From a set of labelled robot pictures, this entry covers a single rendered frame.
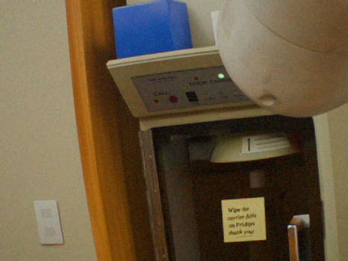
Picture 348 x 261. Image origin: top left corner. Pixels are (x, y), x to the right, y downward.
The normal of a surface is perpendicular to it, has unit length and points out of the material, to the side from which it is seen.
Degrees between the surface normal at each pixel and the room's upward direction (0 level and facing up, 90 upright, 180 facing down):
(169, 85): 135
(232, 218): 90
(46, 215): 90
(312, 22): 143
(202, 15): 90
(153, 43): 90
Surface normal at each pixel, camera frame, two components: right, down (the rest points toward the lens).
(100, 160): 0.94, -0.10
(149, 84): -0.15, 0.77
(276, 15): -0.65, 0.67
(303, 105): 0.01, 0.88
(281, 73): -0.41, 0.76
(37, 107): -0.33, 0.09
